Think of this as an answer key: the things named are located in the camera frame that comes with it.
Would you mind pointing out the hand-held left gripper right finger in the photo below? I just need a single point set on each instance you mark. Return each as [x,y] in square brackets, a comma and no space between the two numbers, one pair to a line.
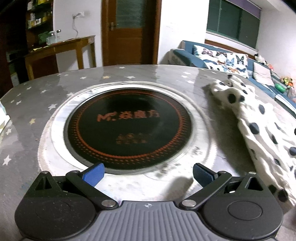
[203,173]

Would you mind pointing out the glass jar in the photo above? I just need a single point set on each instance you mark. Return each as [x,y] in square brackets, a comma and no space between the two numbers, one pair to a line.
[53,38]

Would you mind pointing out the grey star tablecloth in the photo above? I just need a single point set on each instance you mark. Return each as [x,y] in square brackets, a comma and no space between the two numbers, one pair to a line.
[30,104]

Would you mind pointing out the black and white plush toy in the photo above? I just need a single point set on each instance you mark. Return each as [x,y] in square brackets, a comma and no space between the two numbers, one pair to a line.
[260,59]

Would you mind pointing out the white wall power outlet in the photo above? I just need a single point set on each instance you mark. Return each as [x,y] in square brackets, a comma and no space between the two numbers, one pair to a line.
[78,15]

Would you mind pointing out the butterfly print pillow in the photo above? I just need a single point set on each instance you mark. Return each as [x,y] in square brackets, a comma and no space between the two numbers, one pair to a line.
[208,55]
[239,62]

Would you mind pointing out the dark green window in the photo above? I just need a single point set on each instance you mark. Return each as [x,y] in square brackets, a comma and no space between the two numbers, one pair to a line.
[231,20]

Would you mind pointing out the wooden side table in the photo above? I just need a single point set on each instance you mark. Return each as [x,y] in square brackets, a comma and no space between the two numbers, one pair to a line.
[60,45]

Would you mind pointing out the yellow paper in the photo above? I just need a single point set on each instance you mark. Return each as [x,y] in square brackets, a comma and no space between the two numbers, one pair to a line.
[37,49]

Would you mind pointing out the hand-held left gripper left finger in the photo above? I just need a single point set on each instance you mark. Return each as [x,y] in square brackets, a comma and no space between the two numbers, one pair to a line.
[93,173]

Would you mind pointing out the white polka dot garment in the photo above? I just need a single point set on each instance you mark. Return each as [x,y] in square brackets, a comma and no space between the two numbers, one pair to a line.
[261,129]

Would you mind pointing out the dark wooden shelf cabinet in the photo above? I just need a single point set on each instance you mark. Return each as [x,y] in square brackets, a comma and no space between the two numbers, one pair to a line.
[13,34]

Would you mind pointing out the beige cushion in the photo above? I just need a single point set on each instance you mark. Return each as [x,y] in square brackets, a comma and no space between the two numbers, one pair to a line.
[262,73]

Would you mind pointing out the colourful small toys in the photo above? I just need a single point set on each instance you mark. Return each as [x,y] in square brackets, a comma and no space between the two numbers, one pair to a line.
[286,83]

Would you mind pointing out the round black induction cooktop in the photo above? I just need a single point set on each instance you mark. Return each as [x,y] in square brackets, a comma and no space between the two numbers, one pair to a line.
[127,129]

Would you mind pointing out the pale box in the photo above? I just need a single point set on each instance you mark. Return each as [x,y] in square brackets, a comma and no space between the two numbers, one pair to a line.
[3,115]

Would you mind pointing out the blue sofa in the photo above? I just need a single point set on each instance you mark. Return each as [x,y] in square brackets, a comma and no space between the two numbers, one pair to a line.
[192,59]

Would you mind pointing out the brown wooden door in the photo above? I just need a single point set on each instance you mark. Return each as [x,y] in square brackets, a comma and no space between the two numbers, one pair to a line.
[129,46]

